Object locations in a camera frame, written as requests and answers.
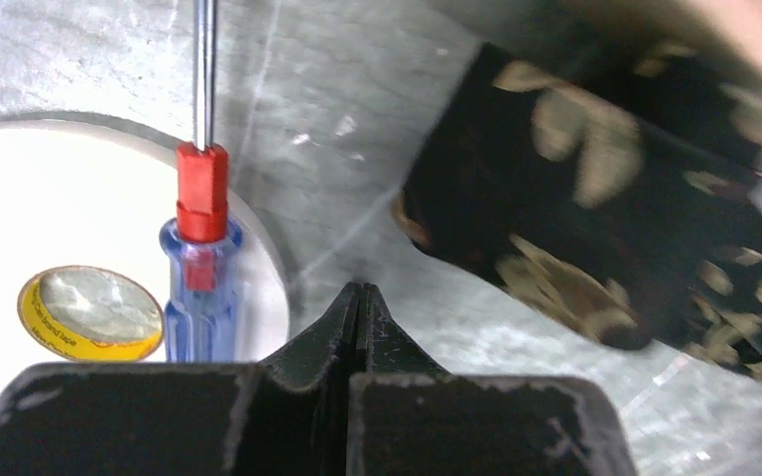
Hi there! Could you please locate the blue red small screwdriver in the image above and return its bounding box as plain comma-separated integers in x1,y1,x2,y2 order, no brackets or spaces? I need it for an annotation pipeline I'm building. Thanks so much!
159,0,243,363

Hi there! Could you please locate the wooden compartment tray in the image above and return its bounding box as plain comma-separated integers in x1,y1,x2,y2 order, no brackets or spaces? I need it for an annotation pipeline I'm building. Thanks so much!
568,1,762,80

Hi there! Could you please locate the black gold patterned tie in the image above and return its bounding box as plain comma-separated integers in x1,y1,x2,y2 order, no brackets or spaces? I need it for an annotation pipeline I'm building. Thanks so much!
392,43,762,382

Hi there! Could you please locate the white tape roll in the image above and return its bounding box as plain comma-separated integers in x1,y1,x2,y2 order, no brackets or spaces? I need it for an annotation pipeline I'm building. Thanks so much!
0,118,291,416

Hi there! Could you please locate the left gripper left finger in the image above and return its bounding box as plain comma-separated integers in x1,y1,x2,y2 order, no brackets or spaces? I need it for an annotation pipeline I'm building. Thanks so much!
0,283,362,475

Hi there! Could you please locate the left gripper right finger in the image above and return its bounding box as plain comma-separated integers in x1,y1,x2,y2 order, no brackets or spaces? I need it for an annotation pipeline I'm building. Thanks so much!
346,285,636,475

